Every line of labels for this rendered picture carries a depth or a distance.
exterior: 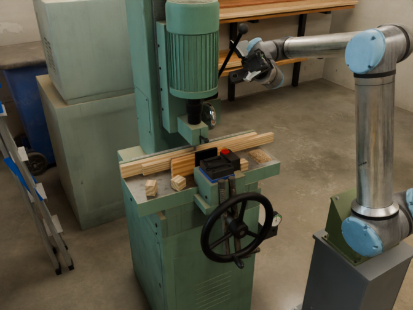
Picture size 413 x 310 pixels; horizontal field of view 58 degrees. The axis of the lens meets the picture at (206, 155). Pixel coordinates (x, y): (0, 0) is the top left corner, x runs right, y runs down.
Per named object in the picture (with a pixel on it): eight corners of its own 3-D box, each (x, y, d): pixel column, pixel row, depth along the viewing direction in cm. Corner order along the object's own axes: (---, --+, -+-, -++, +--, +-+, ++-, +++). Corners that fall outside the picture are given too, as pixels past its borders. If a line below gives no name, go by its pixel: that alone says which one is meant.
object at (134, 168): (122, 178, 139) (121, 166, 137) (121, 176, 141) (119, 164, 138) (256, 143, 163) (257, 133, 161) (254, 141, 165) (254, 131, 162)
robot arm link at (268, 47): (259, 47, 166) (272, 70, 163) (238, 52, 162) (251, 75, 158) (268, 33, 158) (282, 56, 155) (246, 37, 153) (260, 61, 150)
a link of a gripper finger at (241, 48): (241, 29, 130) (254, 48, 135) (227, 38, 132) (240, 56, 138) (241, 33, 128) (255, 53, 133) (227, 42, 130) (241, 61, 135)
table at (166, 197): (147, 235, 122) (145, 221, 119) (120, 187, 145) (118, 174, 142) (294, 186, 146) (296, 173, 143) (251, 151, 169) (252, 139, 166)
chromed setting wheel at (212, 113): (211, 135, 157) (211, 108, 151) (198, 124, 167) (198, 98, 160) (217, 134, 158) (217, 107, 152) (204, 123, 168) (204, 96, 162)
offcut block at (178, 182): (178, 182, 137) (177, 174, 136) (186, 186, 135) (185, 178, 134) (171, 187, 134) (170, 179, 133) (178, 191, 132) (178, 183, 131)
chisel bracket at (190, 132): (192, 150, 141) (192, 130, 137) (177, 135, 152) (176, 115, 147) (209, 146, 144) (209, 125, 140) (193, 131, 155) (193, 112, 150)
